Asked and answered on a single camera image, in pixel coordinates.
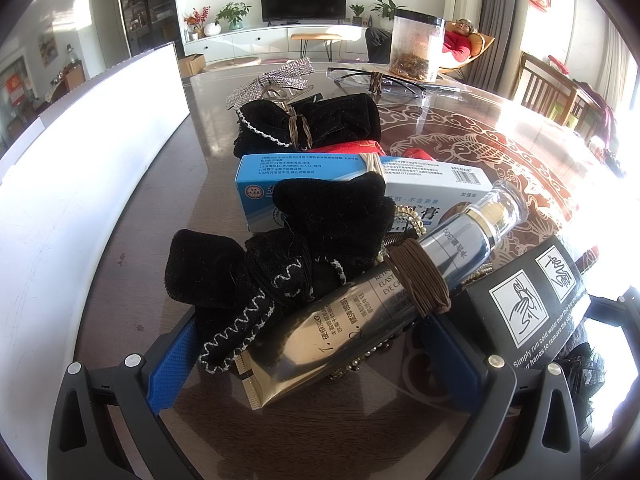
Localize dark glass display cabinet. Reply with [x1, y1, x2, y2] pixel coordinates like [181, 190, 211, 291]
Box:
[117, 0, 178, 53]

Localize wooden dining chair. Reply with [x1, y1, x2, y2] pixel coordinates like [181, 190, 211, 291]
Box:
[520, 51, 608, 128]

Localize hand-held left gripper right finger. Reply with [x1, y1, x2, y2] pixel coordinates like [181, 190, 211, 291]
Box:
[419, 315, 583, 480]

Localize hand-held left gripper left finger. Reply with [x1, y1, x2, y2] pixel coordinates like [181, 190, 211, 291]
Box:
[45, 310, 202, 480]

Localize glass balcony door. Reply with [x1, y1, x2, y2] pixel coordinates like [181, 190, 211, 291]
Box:
[0, 55, 36, 141]

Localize black box with pictograms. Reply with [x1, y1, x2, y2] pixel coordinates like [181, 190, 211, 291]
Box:
[457, 234, 598, 411]

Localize brown hair tie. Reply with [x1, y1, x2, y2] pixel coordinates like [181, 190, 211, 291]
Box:
[385, 238, 453, 317]

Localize silver rhinestone bow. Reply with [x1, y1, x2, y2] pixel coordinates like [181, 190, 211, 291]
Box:
[226, 60, 317, 111]

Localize black velvet bow white stitching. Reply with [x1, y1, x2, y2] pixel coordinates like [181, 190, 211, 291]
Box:
[167, 172, 398, 375]

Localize red flower arrangement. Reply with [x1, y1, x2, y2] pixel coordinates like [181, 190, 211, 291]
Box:
[184, 6, 211, 41]

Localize wooden stool metal legs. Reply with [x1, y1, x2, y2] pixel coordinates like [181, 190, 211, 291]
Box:
[291, 32, 343, 61]

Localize blue white medicine box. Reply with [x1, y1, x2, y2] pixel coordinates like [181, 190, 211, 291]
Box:
[235, 154, 493, 235]

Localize red cloth pouch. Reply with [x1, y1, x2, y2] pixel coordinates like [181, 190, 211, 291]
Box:
[305, 137, 426, 161]

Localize white television cabinet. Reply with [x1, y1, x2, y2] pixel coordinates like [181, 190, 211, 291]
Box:
[182, 22, 381, 63]

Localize grey curtain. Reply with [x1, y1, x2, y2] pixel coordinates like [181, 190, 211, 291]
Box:
[470, 0, 533, 101]

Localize gold cream tube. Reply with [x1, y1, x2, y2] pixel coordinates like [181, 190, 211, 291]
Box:
[235, 182, 528, 409]

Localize wooden sideboard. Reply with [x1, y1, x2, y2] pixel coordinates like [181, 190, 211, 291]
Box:
[50, 57, 83, 101]

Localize black velvet bow pearl trim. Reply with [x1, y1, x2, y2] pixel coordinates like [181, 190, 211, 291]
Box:
[232, 92, 383, 157]

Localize cardboard box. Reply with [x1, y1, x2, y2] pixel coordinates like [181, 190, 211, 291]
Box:
[177, 53, 207, 77]

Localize wooden lounge chair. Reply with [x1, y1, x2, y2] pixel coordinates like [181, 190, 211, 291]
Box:
[440, 32, 496, 71]

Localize white foam board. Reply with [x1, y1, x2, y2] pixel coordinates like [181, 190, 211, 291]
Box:
[0, 42, 191, 461]

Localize clear jar black lid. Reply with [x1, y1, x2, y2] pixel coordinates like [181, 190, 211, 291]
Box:
[389, 9, 447, 83]

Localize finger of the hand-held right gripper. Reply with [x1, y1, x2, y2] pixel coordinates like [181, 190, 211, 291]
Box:
[584, 289, 639, 334]

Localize framed wall picture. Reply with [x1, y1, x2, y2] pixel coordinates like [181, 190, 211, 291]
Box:
[37, 30, 58, 63]

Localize large leafy potted plant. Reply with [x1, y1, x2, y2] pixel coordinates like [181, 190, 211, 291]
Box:
[370, 0, 408, 23]

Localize patterned glass desktop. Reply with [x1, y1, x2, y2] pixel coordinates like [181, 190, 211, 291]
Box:
[75, 60, 640, 480]

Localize black lace scrunchie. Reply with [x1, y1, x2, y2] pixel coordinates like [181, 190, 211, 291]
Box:
[552, 337, 608, 428]

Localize black television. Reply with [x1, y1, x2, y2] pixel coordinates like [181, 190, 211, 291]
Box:
[260, 0, 348, 26]

